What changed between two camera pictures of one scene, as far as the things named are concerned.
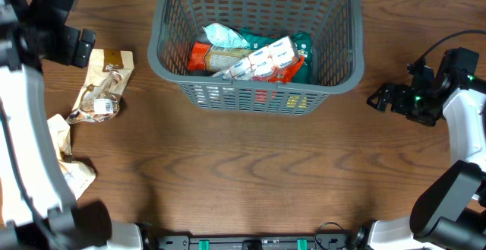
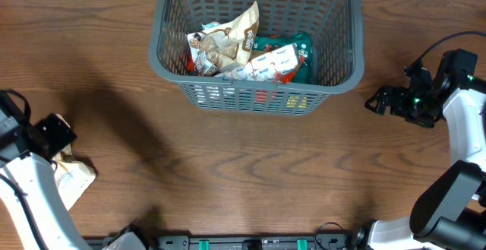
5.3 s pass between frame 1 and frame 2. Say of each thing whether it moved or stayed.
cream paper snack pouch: stayed
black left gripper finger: moved
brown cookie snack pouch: moved
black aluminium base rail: stayed
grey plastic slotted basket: stayed
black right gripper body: stayed
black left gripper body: moved
